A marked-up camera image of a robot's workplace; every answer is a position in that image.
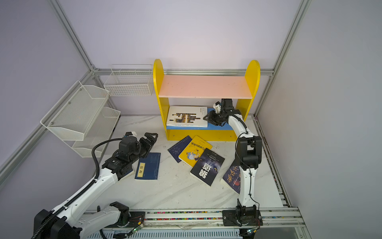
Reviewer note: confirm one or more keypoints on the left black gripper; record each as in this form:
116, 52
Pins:
147, 144

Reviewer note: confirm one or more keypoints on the black wolf book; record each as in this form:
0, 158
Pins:
207, 167

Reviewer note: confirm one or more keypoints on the navy book yellow label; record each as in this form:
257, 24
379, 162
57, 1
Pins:
148, 168

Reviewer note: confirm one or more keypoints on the yellow pink blue bookshelf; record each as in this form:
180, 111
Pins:
242, 88

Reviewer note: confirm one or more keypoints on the white wire basket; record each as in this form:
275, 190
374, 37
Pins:
130, 80

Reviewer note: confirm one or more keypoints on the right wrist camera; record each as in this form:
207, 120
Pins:
217, 107

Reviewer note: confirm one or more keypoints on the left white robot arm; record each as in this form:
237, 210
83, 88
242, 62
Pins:
66, 220

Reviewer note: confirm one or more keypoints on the navy bagua book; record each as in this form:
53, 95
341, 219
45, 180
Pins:
178, 148

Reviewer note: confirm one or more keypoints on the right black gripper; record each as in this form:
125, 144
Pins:
211, 118

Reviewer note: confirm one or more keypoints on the purple illustrated book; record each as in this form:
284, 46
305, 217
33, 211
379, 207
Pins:
232, 179

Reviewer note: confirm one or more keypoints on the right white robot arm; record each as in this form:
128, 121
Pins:
248, 155

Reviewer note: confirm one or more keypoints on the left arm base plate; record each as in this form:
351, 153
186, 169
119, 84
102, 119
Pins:
131, 219

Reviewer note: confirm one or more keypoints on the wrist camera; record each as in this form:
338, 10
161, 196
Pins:
217, 107
131, 133

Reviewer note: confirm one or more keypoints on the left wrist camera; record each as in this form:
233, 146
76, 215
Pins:
131, 133

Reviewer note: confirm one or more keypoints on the white mesh two-tier rack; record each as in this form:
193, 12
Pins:
81, 119

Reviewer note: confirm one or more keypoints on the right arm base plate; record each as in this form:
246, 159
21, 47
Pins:
247, 217

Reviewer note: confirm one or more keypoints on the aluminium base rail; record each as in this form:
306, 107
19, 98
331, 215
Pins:
208, 224

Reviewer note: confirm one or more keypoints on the yellow cartoon book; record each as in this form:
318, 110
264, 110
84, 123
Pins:
194, 150

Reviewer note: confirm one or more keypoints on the white book brown bars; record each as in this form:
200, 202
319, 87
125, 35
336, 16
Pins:
187, 116

